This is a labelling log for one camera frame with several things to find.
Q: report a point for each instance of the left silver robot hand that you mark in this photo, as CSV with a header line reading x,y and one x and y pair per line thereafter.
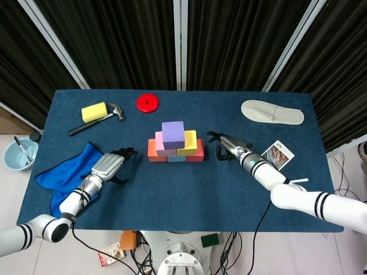
x,y
108,166

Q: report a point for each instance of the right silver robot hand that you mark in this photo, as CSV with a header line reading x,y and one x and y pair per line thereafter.
x,y
233,146

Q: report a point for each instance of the yellow foam cube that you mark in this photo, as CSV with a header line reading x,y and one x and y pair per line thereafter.
x,y
190,143

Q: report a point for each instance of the orange foam cube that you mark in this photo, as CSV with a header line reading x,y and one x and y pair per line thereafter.
x,y
152,153

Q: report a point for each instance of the pink foam cube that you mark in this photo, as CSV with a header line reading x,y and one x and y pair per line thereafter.
x,y
160,146

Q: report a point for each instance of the purple foam cube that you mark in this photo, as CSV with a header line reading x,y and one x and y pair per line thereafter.
x,y
173,134

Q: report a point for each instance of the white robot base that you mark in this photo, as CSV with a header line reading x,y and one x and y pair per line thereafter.
x,y
179,257

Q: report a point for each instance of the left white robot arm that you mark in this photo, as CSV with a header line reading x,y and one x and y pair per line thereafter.
x,y
63,206

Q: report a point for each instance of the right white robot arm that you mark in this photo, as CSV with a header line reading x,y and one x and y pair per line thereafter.
x,y
301,189

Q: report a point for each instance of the red foam cube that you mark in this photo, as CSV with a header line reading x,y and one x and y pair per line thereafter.
x,y
198,153

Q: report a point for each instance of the blue and grey cloth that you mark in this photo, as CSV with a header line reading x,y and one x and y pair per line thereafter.
x,y
66,174

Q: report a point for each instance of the printed picture card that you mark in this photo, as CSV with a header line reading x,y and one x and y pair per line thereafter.
x,y
279,156

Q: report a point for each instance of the yellow sponge block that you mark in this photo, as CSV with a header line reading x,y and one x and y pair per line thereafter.
x,y
94,111

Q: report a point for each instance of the light blue foam cube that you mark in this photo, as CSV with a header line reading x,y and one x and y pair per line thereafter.
x,y
175,158

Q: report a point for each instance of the red round disc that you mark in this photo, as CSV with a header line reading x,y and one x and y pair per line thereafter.
x,y
147,103

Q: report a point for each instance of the white plastic spoon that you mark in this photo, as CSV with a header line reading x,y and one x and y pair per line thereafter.
x,y
301,180

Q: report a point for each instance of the dark blue table mat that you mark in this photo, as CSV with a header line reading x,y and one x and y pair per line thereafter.
x,y
186,206

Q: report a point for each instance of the orange box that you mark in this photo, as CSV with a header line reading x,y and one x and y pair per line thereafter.
x,y
128,240

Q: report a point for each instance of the small black round object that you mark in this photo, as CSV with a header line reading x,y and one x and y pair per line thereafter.
x,y
35,137

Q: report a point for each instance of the metal spoon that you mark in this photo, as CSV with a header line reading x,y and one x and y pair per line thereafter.
x,y
28,161

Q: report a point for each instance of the red and white packet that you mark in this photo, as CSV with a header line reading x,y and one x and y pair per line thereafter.
x,y
110,255

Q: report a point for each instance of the light blue bowl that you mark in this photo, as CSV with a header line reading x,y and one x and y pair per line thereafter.
x,y
11,160

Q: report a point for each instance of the dark green box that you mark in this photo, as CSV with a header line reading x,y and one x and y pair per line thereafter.
x,y
210,240

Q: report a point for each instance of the white metal frame post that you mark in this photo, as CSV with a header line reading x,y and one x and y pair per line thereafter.
x,y
54,46
180,43
295,46

